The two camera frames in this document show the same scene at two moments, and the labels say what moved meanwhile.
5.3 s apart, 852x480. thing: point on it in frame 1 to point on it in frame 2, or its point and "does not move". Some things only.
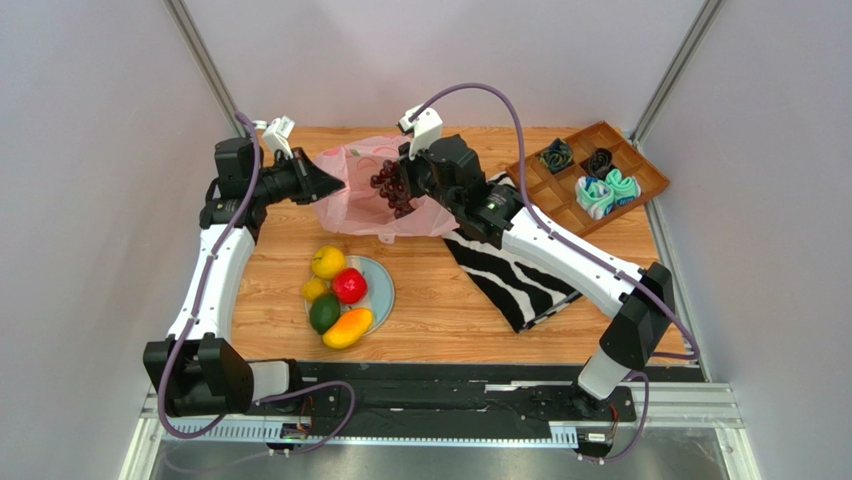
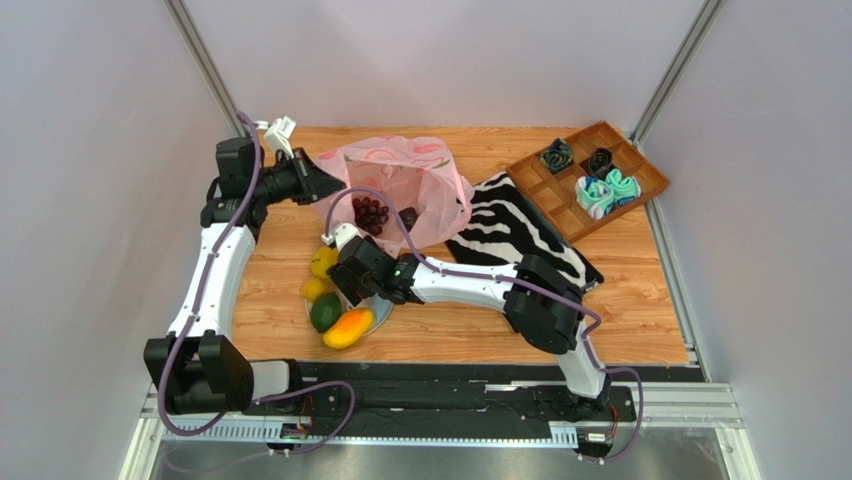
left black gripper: (311, 183) does not move
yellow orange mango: (349, 328) does not move
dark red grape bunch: (392, 186) to (370, 215)
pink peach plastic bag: (359, 209) does not move
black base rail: (595, 396) does not move
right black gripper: (413, 173) to (352, 264)
